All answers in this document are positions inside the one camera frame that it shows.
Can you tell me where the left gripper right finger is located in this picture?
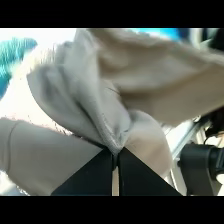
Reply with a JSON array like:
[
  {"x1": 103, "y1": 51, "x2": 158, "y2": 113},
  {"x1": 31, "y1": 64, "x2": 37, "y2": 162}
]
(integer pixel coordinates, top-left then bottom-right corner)
[{"x1": 117, "y1": 147, "x2": 183, "y2": 197}]

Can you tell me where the beige garment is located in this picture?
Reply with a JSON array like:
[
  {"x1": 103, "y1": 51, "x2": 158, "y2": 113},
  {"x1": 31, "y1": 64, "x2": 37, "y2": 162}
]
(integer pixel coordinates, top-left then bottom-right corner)
[{"x1": 0, "y1": 28, "x2": 224, "y2": 197}]

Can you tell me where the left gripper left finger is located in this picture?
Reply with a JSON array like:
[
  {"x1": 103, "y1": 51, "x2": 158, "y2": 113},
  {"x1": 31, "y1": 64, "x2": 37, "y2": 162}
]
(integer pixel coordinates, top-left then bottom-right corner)
[{"x1": 50, "y1": 148, "x2": 115, "y2": 197}]

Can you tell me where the silver frame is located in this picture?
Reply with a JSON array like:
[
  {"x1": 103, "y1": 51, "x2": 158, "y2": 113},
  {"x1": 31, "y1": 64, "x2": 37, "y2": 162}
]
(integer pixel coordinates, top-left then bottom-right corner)
[{"x1": 161, "y1": 114, "x2": 214, "y2": 197}]

